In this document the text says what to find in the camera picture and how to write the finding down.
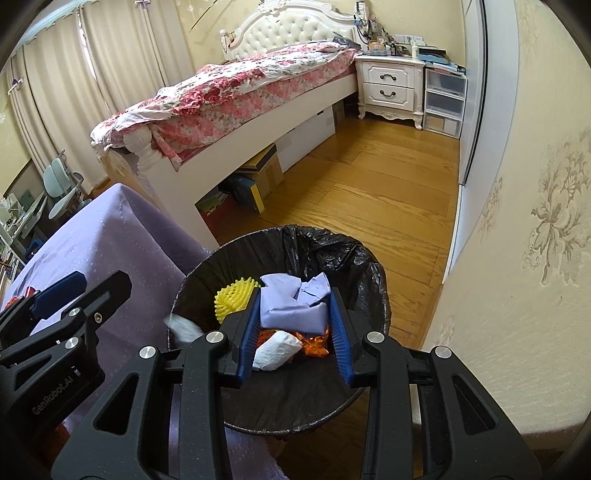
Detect black trash bag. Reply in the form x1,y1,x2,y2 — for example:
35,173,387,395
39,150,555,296
170,224,391,430

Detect clear plastic drawer unit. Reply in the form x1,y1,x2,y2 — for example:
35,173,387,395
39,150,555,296
422,67,468,139

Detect lilac cloth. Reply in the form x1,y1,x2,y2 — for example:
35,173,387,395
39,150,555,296
259,272,332,337

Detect white tufted headboard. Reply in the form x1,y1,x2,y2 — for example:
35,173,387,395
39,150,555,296
221,0,365,63

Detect silver foil packet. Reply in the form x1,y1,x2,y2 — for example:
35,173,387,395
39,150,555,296
164,314,205,345

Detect white wardrobe door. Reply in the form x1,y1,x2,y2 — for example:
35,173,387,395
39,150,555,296
441,0,520,284

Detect brown cardboard box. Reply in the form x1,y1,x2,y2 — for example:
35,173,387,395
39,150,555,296
242,143,284,201

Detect black trash bin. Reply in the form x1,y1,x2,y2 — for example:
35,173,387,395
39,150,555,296
168,224,391,437

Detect cream window curtains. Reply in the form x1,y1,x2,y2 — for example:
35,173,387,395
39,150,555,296
9,0,195,185

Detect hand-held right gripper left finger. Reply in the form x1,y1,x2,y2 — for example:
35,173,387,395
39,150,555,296
51,286,264,480

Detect bed with floral quilt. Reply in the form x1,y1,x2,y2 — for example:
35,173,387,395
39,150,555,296
99,58,361,252

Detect cluster of small bottles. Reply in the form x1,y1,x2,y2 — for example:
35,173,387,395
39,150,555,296
353,0,423,56

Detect grey study desk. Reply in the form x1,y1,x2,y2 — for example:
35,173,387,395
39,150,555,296
9,189,49,241

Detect blue flat box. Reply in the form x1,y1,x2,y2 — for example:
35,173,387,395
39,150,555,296
418,46,467,75

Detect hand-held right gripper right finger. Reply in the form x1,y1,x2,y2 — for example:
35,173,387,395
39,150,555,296
329,287,539,480

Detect floral pink quilt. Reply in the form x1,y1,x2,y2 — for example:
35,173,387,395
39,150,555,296
90,41,358,171

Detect cardboard boxes under bed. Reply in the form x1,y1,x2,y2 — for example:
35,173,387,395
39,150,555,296
277,104,338,171

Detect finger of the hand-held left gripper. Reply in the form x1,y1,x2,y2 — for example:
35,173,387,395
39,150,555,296
0,270,134,371
0,271,88,341

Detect purple bed sheet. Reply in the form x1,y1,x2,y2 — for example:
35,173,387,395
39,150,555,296
0,183,289,480

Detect white tissue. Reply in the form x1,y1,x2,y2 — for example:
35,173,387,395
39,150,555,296
252,333,303,372

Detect yellow foam fruit net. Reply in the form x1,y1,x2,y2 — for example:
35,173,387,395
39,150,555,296
213,278,262,324

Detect light blue desk chair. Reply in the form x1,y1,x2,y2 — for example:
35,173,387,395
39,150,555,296
44,158,90,220

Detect stack of flat books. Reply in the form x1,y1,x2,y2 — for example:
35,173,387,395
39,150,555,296
198,189,232,217

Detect white carved nightstand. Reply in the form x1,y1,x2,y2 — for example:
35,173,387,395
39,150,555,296
355,53,426,130

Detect blue and yellow box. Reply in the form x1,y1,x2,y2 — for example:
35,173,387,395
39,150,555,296
231,173,266,213

